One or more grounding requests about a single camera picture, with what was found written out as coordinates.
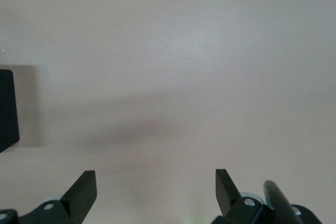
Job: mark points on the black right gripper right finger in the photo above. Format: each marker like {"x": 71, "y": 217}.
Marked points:
{"x": 231, "y": 208}

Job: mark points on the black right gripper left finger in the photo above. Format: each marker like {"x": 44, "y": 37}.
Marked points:
{"x": 68, "y": 205}

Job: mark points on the black plastic box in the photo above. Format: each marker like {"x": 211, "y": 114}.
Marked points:
{"x": 9, "y": 108}

